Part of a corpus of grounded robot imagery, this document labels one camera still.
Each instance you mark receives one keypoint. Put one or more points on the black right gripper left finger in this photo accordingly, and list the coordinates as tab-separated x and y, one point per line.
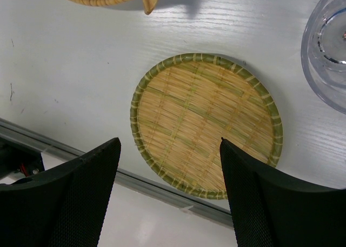
63	206

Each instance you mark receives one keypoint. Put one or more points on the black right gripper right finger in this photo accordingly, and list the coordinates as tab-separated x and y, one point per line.
271	208

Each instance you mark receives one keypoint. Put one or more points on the round green-rimmed bamboo plate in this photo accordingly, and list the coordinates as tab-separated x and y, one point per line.
186	104

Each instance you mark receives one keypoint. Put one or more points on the clear plastic cup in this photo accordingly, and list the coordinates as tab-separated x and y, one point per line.
323	52

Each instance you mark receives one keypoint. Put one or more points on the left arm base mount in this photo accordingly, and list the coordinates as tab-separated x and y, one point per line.
19	161

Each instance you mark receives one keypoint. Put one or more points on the aluminium front rail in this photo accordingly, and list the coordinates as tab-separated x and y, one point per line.
168	194

